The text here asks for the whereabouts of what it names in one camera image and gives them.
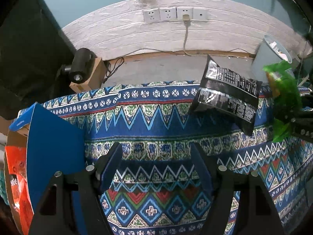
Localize red orange snack bag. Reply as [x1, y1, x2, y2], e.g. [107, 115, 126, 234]
[5, 146, 33, 234]

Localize white wall socket strip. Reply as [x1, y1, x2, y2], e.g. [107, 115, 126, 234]
[143, 6, 209, 23]

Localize dark cabinet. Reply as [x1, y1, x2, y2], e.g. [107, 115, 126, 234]
[1, 0, 74, 120]

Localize grey waste bin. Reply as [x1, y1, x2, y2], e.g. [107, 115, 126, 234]
[251, 34, 292, 84]

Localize beige plug and cable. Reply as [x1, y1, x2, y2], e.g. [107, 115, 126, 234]
[102, 14, 255, 84]

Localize blue patterned tablecloth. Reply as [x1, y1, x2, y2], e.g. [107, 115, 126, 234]
[41, 81, 312, 234]

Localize black cylindrical device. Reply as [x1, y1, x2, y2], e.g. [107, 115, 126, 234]
[60, 48, 95, 84]

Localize blue cardboard box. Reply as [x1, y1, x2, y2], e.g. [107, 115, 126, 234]
[4, 103, 85, 230]

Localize black printed snack bag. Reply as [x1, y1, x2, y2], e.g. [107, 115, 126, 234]
[189, 56, 262, 136]

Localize green snack bag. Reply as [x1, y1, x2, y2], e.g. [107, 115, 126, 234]
[263, 60, 302, 142]

